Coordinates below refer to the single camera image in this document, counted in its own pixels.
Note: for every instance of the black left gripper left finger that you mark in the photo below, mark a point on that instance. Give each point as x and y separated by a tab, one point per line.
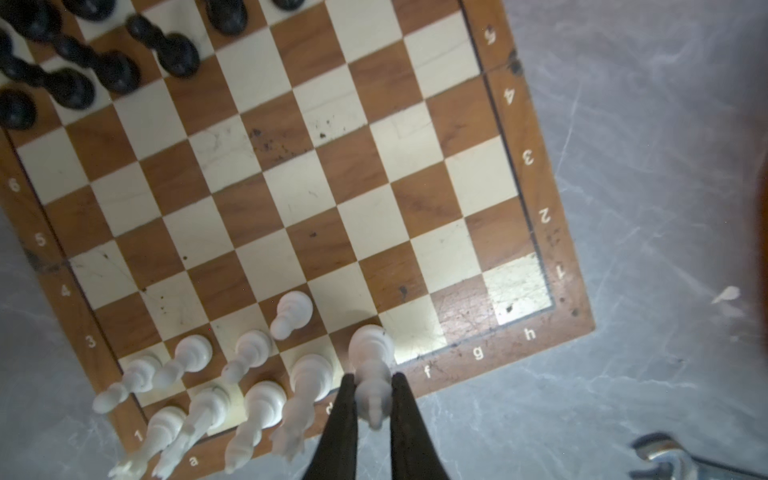
336	453

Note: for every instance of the wooden chess board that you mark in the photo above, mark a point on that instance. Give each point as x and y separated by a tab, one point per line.
210	191

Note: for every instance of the white king chess piece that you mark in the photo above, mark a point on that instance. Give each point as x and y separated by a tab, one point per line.
371	352

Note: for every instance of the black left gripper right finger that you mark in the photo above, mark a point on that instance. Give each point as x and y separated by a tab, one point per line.
413	455

